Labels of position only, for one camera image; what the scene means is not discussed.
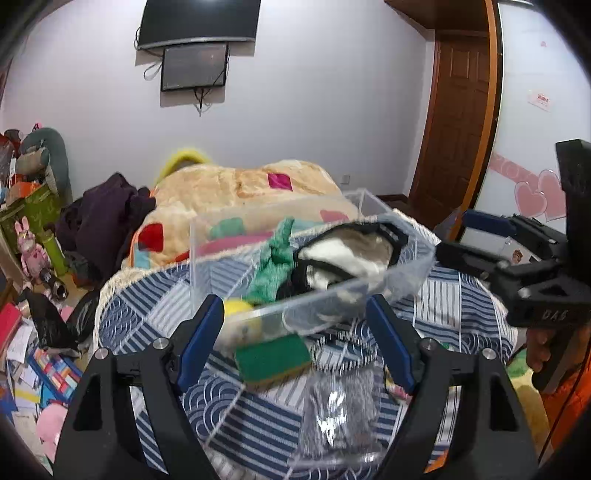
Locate yellow round sponge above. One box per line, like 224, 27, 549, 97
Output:
217, 298, 265, 356

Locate green cloth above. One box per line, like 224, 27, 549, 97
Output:
247, 218, 296, 303

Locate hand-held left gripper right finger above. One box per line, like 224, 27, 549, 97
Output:
366, 294, 541, 480

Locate person's right hand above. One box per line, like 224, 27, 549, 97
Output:
525, 330, 552, 373

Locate person's right forearm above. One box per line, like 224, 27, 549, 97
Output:
541, 351, 591, 444

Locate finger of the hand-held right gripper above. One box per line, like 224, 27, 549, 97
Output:
462, 209, 571, 265
435, 241, 523, 297

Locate pink bunny toy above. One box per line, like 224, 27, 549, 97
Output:
14, 217, 51, 284

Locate green cardboard box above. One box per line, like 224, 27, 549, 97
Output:
0, 185, 63, 241

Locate clear bag with grey item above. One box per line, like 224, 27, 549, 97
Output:
298, 364, 384, 462

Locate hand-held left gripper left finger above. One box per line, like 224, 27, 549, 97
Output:
53, 294, 225, 480

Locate brown wooden door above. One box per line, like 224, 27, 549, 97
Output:
409, 28, 496, 229

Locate green bottle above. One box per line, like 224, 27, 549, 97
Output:
41, 231, 68, 278

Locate grey plush toy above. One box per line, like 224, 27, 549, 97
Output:
18, 128, 72, 204

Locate pile of books and papers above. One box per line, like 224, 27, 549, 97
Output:
0, 300, 88, 462

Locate black and white garment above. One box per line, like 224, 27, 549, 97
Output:
277, 220, 411, 301

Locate clear plastic storage box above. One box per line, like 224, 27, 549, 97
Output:
190, 188, 437, 346

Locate green and yellow sponge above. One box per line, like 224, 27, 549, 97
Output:
235, 335, 312, 384

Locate blue striped bedsheet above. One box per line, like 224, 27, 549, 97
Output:
95, 208, 518, 480

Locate yellow plush mat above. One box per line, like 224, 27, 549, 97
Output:
505, 360, 552, 457

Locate yellow plush toy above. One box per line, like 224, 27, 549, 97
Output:
159, 148, 213, 183

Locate black plastic bag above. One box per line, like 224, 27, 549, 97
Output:
25, 291, 100, 349

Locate pink heart wall sticker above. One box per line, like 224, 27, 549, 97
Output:
515, 181, 548, 217
538, 170, 568, 222

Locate small black monitor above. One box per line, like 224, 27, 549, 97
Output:
160, 42, 230, 93

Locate dark purple clothes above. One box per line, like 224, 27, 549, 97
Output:
55, 173, 155, 278

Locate wall-mounted black television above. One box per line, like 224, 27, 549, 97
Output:
136, 0, 262, 51

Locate beige patchwork plush blanket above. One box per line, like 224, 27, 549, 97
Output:
122, 159, 361, 268

